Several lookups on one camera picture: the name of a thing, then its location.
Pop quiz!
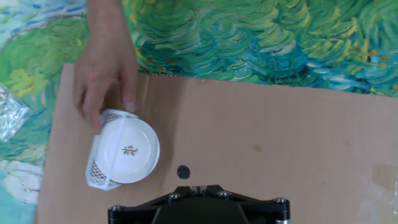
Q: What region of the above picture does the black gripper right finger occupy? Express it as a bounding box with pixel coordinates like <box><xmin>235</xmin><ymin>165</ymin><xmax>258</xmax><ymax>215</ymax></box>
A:
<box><xmin>198</xmin><ymin>185</ymin><xmax>292</xmax><ymax>224</ymax></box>

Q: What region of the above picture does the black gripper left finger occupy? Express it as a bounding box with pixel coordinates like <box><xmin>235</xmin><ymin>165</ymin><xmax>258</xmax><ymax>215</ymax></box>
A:
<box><xmin>108</xmin><ymin>185</ymin><xmax>200</xmax><ymax>224</ymax></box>

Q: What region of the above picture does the white wire mesh basket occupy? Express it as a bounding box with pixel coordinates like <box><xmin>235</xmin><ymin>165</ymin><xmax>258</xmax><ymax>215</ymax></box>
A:
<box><xmin>85</xmin><ymin>108</ymin><xmax>141</xmax><ymax>192</ymax></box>

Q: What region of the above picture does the white plate with flower print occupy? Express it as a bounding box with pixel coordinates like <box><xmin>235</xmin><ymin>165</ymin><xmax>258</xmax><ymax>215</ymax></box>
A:
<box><xmin>93</xmin><ymin>116</ymin><xmax>161</xmax><ymax>185</ymax></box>

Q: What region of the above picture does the person's bare forearm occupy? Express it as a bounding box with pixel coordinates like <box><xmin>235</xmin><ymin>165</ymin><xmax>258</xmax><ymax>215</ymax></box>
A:
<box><xmin>85</xmin><ymin>0</ymin><xmax>126</xmax><ymax>42</ymax></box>

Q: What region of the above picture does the person's bare hand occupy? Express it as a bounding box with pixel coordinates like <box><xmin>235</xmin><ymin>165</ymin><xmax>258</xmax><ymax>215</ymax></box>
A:
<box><xmin>73</xmin><ymin>39</ymin><xmax>139</xmax><ymax>133</ymax></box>

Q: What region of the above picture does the brown cardboard sheet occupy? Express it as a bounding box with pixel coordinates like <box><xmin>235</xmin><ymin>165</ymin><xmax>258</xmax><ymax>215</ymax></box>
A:
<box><xmin>34</xmin><ymin>62</ymin><xmax>398</xmax><ymax>224</ymax></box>

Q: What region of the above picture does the clear plastic bag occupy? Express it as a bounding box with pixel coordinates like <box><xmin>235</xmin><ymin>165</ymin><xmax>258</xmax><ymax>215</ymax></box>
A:
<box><xmin>0</xmin><ymin>83</ymin><xmax>32</xmax><ymax>144</ymax></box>

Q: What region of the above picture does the painted landscape tablecloth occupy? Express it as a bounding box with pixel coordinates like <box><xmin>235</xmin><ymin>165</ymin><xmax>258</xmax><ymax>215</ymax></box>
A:
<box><xmin>0</xmin><ymin>0</ymin><xmax>398</xmax><ymax>224</ymax></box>

